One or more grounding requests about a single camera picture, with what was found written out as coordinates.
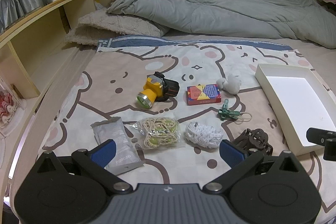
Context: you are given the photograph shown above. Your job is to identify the clear container red white items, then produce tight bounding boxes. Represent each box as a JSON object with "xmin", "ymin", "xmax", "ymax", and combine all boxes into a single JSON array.
[{"xmin": 0, "ymin": 77, "xmax": 27, "ymax": 135}]

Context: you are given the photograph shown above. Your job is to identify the white string bundle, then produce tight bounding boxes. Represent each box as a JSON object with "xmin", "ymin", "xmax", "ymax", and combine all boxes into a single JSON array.
[{"xmin": 185, "ymin": 121, "xmax": 223, "ymax": 149}]

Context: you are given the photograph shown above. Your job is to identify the grey white cloth ball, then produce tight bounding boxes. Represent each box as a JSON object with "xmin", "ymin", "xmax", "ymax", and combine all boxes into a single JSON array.
[{"xmin": 216, "ymin": 73, "xmax": 241, "ymax": 94}]

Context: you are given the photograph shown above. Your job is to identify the white cardboard box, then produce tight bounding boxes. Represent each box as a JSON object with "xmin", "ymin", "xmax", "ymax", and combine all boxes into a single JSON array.
[{"xmin": 255, "ymin": 63, "xmax": 336, "ymax": 157}]

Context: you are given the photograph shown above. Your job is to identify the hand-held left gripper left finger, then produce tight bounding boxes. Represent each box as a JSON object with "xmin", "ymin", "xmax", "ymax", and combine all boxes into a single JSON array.
[{"xmin": 34, "ymin": 139, "xmax": 132, "ymax": 192}]

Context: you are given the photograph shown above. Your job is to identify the cartoon bear printed blanket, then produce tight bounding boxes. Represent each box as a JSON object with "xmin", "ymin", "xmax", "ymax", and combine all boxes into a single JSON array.
[{"xmin": 34, "ymin": 36, "xmax": 336, "ymax": 224}]

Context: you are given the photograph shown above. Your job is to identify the beige bed sheet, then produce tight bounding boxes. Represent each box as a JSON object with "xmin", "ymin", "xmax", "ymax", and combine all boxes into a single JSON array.
[{"xmin": 0, "ymin": 30, "xmax": 336, "ymax": 224}]

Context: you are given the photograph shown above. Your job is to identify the grey sachet packet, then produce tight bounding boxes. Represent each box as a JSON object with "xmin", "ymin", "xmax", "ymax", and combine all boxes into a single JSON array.
[{"xmin": 91, "ymin": 117, "xmax": 145, "ymax": 176}]

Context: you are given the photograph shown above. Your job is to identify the grey duvet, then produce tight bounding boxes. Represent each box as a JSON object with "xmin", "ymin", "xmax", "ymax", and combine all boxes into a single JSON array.
[{"xmin": 106, "ymin": 0, "xmax": 336, "ymax": 49}]

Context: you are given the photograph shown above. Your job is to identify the bag of beaded string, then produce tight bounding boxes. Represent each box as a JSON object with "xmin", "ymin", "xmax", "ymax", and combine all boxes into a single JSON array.
[{"xmin": 131, "ymin": 117, "xmax": 181, "ymax": 150}]

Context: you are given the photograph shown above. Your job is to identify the wooden bedside shelf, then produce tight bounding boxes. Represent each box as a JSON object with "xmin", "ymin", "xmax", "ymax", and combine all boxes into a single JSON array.
[{"xmin": 0, "ymin": 0, "xmax": 111, "ymax": 135}]

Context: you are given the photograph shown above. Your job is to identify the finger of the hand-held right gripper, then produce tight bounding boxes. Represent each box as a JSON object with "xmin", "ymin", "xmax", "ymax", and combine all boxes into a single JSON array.
[{"xmin": 307, "ymin": 127, "xmax": 336, "ymax": 161}]

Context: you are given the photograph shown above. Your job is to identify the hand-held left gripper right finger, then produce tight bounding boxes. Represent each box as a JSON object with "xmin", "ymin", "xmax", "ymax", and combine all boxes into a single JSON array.
[{"xmin": 205, "ymin": 139, "xmax": 305, "ymax": 192}]

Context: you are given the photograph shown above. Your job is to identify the yellow headlamp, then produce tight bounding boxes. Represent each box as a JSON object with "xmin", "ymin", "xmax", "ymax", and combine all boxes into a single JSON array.
[{"xmin": 136, "ymin": 72, "xmax": 180, "ymax": 109}]

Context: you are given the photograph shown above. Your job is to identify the beige fluffy blanket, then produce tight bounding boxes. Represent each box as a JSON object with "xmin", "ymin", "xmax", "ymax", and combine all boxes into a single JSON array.
[{"xmin": 64, "ymin": 9, "xmax": 168, "ymax": 46}]

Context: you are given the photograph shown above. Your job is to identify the colourful card box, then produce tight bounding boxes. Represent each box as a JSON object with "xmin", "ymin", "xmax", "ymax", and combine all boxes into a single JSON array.
[{"xmin": 187, "ymin": 84, "xmax": 221, "ymax": 106}]

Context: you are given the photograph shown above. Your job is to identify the rubber band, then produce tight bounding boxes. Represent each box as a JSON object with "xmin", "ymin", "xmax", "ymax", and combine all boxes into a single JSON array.
[{"xmin": 234, "ymin": 112, "xmax": 252, "ymax": 125}]

